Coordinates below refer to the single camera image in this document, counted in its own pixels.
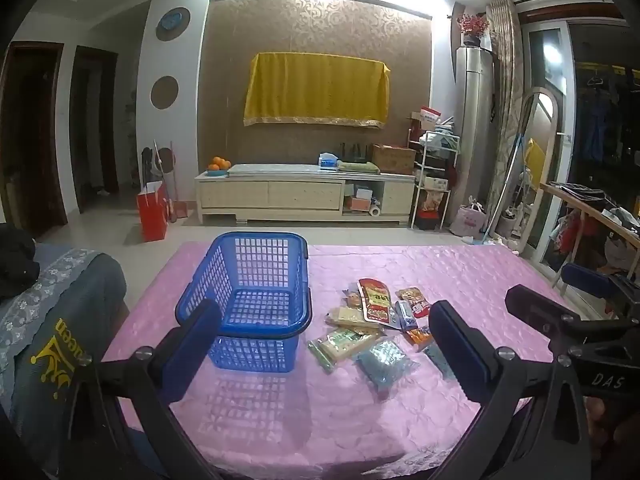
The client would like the white metal shelf rack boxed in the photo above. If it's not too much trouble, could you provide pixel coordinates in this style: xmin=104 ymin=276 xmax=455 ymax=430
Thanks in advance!
xmin=407 ymin=124 xmax=461 ymax=231

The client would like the beige TV cabinet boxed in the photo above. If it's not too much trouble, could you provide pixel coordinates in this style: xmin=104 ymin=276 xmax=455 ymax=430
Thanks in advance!
xmin=195 ymin=162 xmax=417 ymax=227

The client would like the red white box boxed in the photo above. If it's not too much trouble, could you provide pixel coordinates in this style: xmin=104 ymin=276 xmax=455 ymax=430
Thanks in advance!
xmin=419 ymin=106 xmax=444 ymax=131

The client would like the wooden side table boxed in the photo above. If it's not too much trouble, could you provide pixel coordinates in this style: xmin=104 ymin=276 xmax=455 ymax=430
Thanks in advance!
xmin=539 ymin=182 xmax=640 ymax=302

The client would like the person's right hand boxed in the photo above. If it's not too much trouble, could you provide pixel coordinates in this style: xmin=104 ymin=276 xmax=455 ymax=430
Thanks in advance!
xmin=586 ymin=396 xmax=640 ymax=461

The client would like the green wafer packet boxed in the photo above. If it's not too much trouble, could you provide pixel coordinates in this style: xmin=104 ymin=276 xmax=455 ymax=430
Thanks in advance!
xmin=307 ymin=327 xmax=382 ymax=374

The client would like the black jacket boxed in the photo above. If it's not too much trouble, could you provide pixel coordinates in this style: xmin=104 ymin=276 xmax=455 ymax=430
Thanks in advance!
xmin=0 ymin=222 xmax=42 ymax=302

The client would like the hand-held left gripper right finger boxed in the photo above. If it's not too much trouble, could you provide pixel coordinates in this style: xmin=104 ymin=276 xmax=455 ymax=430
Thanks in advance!
xmin=429 ymin=300 xmax=593 ymax=480

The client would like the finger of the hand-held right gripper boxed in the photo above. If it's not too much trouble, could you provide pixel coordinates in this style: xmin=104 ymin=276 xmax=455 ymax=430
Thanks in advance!
xmin=505 ymin=284 xmax=628 ymax=357
xmin=560 ymin=262 xmax=640 ymax=319

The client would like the black router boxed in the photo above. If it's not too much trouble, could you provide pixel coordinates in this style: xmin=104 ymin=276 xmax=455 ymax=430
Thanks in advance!
xmin=340 ymin=142 xmax=374 ymax=163

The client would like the round brown wall disc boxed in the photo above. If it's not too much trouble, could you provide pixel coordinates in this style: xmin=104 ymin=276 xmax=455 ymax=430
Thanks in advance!
xmin=150 ymin=75 xmax=180 ymax=110
xmin=155 ymin=6 xmax=192 ymax=43

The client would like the clear blue candy packet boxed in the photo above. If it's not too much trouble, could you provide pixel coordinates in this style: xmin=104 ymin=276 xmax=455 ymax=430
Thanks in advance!
xmin=352 ymin=337 xmax=420 ymax=394

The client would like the brown cardboard box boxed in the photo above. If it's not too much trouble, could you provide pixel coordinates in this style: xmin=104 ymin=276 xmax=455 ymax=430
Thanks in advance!
xmin=371 ymin=143 xmax=417 ymax=174

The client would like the grey sofa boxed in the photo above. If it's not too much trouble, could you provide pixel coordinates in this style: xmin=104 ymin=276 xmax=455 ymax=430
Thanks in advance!
xmin=0 ymin=242 xmax=129 ymax=466

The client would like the red flower vase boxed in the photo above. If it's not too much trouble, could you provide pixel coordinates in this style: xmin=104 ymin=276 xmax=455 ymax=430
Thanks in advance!
xmin=456 ymin=12 xmax=491 ymax=49

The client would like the small orange snack packet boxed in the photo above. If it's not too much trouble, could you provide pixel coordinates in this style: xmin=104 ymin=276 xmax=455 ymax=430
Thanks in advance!
xmin=404 ymin=326 xmax=434 ymax=352

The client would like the arched standing mirror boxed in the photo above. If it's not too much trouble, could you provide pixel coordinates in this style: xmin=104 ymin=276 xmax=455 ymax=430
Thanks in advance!
xmin=516 ymin=87 xmax=562 ymax=262

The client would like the yellow cloth cover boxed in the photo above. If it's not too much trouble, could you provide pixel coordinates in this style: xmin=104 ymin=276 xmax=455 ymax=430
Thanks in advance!
xmin=243 ymin=51 xmax=391 ymax=129

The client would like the patterned curtain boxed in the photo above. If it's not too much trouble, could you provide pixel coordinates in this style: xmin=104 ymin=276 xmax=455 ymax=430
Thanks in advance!
xmin=484 ymin=0 xmax=524 ymax=237

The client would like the large red snack packet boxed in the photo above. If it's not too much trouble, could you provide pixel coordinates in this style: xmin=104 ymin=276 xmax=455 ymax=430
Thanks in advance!
xmin=357 ymin=278 xmax=394 ymax=324

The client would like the pink quilted table cover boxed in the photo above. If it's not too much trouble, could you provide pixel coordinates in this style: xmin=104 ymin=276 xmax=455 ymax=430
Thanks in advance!
xmin=100 ymin=240 xmax=593 ymax=480

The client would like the blue plastic basket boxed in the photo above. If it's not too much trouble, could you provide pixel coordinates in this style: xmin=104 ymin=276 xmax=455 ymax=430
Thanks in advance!
xmin=175 ymin=231 xmax=313 ymax=373

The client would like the lace sofa cover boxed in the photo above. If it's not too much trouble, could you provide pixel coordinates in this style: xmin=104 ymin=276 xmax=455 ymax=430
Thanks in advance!
xmin=0 ymin=247 xmax=102 ymax=377

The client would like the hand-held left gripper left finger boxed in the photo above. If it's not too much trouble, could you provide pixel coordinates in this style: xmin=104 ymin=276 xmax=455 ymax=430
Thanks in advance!
xmin=65 ymin=299 xmax=223 ymax=480

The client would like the pink bag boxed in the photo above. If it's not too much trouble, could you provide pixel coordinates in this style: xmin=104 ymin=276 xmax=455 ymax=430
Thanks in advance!
xmin=449 ymin=202 xmax=489 ymax=239

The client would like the pale cracker packet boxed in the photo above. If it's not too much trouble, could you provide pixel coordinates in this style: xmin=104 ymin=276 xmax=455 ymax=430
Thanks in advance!
xmin=325 ymin=306 xmax=384 ymax=332

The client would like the standing air conditioner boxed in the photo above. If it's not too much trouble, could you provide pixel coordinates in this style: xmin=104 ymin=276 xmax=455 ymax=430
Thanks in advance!
xmin=454 ymin=45 xmax=497 ymax=222

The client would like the dark wooden door frame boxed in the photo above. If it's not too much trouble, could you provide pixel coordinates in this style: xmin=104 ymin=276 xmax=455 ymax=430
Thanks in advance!
xmin=0 ymin=41 xmax=67 ymax=237
xmin=70 ymin=45 xmax=120 ymax=202

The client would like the small blue snack packet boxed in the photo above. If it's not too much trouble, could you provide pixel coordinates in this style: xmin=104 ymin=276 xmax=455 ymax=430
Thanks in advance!
xmin=395 ymin=300 xmax=419 ymax=332

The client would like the small orange-red snack packet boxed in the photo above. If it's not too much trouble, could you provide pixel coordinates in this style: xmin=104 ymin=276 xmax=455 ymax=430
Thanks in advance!
xmin=396 ymin=286 xmax=432 ymax=319

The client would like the red paper bag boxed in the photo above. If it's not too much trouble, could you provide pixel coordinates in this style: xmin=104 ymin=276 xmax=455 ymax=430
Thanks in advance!
xmin=136 ymin=180 xmax=171 ymax=244

